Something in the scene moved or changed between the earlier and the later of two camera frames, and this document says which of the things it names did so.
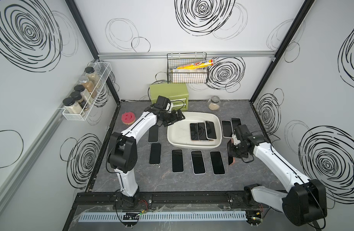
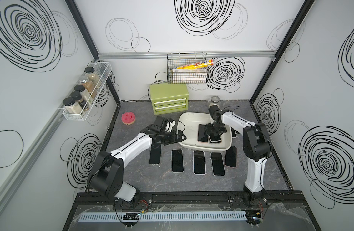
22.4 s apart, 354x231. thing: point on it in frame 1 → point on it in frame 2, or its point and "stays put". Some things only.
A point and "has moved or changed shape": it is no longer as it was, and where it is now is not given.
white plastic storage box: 178,133 has moved or changed shape
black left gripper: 173,118 → 173,139
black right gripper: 230,151 → 209,129
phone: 217,163 stays put
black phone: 197,161 stays put
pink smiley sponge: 128,118 stays put
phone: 155,156 stays put
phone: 177,160 stays put
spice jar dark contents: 77,96 stays put
